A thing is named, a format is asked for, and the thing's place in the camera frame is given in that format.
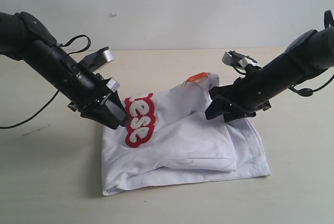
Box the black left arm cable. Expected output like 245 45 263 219
0 34 91 130

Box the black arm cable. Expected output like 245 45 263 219
289 10 334 97
0 34 91 130

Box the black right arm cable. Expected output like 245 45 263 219
289 10 334 97

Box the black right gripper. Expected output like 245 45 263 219
205 59 303 123

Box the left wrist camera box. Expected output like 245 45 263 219
80 46 114 72

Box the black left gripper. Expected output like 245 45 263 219
46 46 129 129

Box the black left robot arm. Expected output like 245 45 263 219
1 11 129 129

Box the white t-shirt with red lettering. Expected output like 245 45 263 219
101 73 271 196

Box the orange neck label tag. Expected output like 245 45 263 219
186 72 208 82

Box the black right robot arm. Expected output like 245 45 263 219
205 27 333 122

